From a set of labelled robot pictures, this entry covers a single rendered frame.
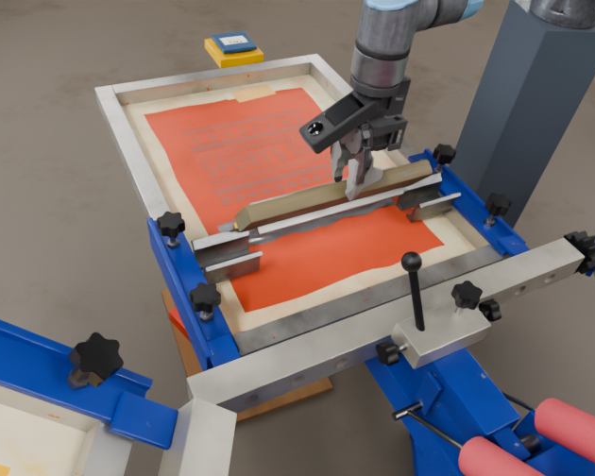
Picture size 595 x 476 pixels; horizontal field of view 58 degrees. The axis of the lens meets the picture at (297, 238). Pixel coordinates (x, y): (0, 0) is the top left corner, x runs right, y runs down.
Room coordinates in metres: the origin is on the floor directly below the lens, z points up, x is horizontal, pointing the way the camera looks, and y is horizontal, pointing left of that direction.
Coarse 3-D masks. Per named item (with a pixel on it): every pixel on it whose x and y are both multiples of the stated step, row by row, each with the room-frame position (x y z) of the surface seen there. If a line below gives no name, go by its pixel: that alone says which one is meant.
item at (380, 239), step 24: (264, 96) 1.17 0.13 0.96; (288, 96) 1.19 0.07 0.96; (360, 216) 0.78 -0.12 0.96; (384, 216) 0.79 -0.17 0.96; (336, 240) 0.70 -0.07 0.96; (360, 240) 0.71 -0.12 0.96; (384, 240) 0.72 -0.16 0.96; (408, 240) 0.73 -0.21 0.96; (432, 240) 0.74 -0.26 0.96; (360, 264) 0.65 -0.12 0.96; (384, 264) 0.66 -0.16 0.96
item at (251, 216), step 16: (384, 176) 0.73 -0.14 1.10; (400, 176) 0.74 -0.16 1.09; (416, 176) 0.76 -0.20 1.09; (304, 192) 0.66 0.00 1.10; (320, 192) 0.67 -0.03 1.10; (336, 192) 0.68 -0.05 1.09; (368, 192) 0.71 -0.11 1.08; (256, 208) 0.61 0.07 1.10; (272, 208) 0.62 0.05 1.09; (288, 208) 0.63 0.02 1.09; (304, 208) 0.64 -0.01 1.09; (320, 208) 0.68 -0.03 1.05; (240, 224) 0.62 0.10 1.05; (256, 224) 0.60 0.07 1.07
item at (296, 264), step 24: (168, 120) 1.02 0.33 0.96; (192, 120) 1.03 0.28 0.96; (216, 120) 1.04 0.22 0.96; (168, 144) 0.93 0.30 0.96; (192, 168) 0.86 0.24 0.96; (192, 192) 0.79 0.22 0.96; (288, 192) 0.82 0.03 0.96; (216, 216) 0.73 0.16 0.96; (288, 240) 0.69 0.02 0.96; (312, 240) 0.70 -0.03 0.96; (264, 264) 0.62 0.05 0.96; (288, 264) 0.63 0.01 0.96; (312, 264) 0.64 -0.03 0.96; (336, 264) 0.64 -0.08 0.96; (240, 288) 0.56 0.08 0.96; (264, 288) 0.57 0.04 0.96; (288, 288) 0.57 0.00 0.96; (312, 288) 0.58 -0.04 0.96
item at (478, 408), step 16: (464, 352) 0.43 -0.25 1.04; (416, 368) 0.42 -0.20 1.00; (432, 368) 0.41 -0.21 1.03; (448, 368) 0.40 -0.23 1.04; (464, 368) 0.41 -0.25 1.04; (480, 368) 0.41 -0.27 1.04; (448, 384) 0.38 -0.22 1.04; (464, 384) 0.38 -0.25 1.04; (480, 384) 0.38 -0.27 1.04; (448, 400) 0.37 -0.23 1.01; (464, 400) 0.36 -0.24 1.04; (480, 400) 0.36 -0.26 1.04; (496, 400) 0.36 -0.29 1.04; (464, 416) 0.34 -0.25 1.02; (480, 416) 0.34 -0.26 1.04; (496, 416) 0.34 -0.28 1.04; (512, 416) 0.34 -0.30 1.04; (464, 432) 0.33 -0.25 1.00; (480, 432) 0.32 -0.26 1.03; (496, 432) 0.32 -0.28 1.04
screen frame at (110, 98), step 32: (256, 64) 1.26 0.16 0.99; (288, 64) 1.29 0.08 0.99; (320, 64) 1.31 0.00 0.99; (96, 96) 1.05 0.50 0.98; (128, 96) 1.06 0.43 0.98; (160, 96) 1.10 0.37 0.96; (128, 128) 0.92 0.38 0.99; (128, 160) 0.82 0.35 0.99; (160, 192) 0.74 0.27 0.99; (480, 256) 0.68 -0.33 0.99; (384, 288) 0.57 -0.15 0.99; (288, 320) 0.48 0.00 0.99; (320, 320) 0.49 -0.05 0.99
